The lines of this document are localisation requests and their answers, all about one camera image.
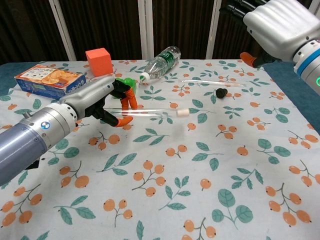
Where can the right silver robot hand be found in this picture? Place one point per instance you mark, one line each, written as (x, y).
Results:
(275, 25)

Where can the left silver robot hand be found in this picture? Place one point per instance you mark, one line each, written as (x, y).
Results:
(90, 97)

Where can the clear glass test tube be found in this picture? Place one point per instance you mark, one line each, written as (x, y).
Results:
(150, 112)

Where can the white rubber stopper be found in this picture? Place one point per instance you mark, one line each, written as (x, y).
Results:
(182, 112)

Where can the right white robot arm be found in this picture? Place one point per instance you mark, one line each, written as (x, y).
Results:
(310, 67)

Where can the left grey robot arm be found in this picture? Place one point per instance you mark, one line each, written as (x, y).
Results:
(27, 142)

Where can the black rubber stopper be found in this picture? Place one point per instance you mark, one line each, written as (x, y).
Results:
(220, 93)

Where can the orange foam cube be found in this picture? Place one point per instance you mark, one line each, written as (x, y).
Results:
(100, 62)

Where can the green toy building block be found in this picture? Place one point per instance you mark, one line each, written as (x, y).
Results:
(130, 82)

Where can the blue snack box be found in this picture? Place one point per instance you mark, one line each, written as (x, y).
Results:
(50, 80)

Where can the dark pleated curtain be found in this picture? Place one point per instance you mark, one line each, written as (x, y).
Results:
(112, 25)

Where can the clear plastic water bottle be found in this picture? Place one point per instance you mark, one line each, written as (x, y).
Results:
(162, 63)

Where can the thin glass pipette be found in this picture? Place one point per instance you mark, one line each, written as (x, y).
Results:
(212, 82)

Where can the floral print tablecloth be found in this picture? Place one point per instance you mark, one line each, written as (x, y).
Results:
(175, 175)

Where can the white frame post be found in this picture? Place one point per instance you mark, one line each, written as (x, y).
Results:
(146, 30)
(316, 3)
(213, 30)
(62, 30)

